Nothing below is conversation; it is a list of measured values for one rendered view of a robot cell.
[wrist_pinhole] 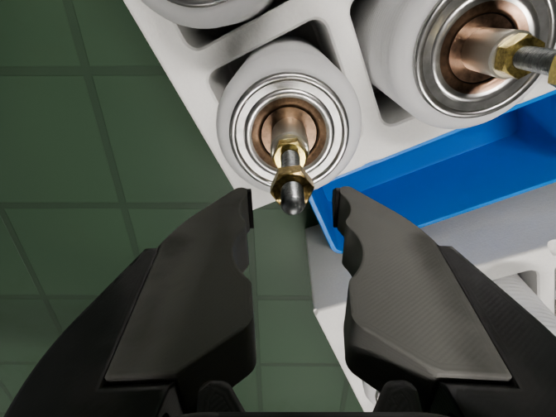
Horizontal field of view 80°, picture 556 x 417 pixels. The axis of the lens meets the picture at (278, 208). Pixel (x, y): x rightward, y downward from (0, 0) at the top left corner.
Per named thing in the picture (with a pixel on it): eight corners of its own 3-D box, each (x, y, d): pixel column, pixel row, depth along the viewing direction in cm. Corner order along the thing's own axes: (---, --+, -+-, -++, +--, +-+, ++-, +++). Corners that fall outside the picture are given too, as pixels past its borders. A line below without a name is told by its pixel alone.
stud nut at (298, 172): (299, 206, 16) (300, 215, 15) (266, 194, 16) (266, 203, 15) (318, 171, 15) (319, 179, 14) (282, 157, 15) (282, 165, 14)
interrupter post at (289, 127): (268, 116, 21) (266, 131, 18) (306, 112, 21) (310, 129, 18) (271, 152, 22) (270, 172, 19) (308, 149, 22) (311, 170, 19)
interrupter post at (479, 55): (448, 61, 19) (476, 69, 17) (475, 17, 18) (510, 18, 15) (481, 78, 20) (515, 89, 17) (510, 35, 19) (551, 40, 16)
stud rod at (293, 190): (294, 153, 20) (299, 219, 14) (278, 147, 20) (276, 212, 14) (300, 138, 20) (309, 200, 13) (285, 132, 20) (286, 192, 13)
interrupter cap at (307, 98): (221, 75, 20) (219, 78, 19) (349, 65, 20) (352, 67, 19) (238, 189, 24) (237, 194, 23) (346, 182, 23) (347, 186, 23)
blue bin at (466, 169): (324, 210, 53) (334, 257, 43) (297, 150, 48) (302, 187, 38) (526, 135, 47) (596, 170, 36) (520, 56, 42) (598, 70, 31)
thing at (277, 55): (237, 38, 35) (199, 59, 19) (329, 31, 34) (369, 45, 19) (247, 129, 40) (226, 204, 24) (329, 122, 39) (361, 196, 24)
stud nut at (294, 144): (296, 173, 19) (297, 179, 18) (269, 162, 19) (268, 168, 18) (311, 142, 18) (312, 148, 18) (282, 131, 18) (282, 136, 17)
